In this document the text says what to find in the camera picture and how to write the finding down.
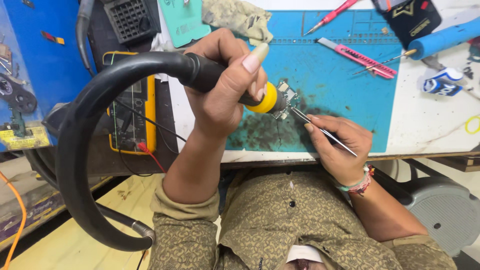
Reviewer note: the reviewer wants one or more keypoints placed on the pink pen tool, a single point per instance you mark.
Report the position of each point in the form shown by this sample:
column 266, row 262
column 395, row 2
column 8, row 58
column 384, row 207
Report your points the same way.
column 332, row 15

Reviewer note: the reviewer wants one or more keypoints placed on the patterned olive shirt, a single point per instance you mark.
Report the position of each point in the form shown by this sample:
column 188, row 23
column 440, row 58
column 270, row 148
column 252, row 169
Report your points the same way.
column 285, row 225

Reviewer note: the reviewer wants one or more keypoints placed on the person's right hand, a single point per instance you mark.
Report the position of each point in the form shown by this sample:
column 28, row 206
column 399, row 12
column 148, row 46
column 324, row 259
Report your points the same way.
column 345, row 150

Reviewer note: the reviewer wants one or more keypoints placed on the printed carton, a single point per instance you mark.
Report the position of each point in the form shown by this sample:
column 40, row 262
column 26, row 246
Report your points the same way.
column 33, row 213

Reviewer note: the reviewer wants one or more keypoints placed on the person's left hand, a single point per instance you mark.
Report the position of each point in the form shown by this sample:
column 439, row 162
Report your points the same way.
column 215, row 112

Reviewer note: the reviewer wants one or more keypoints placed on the dirty beige cloth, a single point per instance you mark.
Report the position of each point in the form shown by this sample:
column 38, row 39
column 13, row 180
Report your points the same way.
column 240, row 18

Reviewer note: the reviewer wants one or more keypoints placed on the black probe lead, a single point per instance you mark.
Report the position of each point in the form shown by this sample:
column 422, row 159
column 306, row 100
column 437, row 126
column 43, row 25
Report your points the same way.
column 165, row 129

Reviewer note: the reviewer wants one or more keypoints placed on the blue tool board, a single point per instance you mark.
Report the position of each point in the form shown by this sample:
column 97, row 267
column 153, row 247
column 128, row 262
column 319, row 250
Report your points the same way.
column 48, row 75

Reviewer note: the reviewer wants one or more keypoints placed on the blue white squeezed tube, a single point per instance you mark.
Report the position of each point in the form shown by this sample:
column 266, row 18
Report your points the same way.
column 440, row 84

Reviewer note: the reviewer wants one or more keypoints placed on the yellow multimeter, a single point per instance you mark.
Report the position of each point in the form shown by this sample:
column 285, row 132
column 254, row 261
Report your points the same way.
column 150, row 112

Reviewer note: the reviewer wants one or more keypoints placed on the black box gold print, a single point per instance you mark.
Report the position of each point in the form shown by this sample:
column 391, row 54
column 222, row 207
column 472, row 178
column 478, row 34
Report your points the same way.
column 410, row 20

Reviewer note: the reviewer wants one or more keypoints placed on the red probe lead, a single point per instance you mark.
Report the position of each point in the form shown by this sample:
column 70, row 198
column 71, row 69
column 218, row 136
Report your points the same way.
column 150, row 153

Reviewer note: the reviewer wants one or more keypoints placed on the black grid fan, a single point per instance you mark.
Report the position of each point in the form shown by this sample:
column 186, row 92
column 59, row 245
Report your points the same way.
column 129, row 18

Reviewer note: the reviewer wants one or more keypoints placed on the steel tweezers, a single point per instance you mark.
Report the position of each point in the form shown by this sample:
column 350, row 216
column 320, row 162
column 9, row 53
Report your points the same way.
column 300, row 115

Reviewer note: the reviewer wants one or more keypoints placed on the small circuit board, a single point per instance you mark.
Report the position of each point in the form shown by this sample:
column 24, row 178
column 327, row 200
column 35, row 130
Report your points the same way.
column 289, row 96

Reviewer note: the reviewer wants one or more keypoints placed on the yellow rubber band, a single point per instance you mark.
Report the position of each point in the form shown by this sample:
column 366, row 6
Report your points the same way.
column 467, row 125

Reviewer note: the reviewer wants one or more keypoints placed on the pink utility knife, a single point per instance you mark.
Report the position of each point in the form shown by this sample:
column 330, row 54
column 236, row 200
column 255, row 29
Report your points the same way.
column 360, row 58

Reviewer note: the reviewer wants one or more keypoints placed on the teal phone case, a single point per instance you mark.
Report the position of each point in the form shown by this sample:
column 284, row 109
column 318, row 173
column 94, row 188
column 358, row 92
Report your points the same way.
column 183, row 22

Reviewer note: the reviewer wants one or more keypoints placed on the grey plastic stool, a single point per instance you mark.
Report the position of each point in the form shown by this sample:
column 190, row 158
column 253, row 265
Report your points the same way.
column 446, row 213

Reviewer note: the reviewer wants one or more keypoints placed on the blue silicone work mat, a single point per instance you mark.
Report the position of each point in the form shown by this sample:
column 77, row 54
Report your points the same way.
column 337, row 101

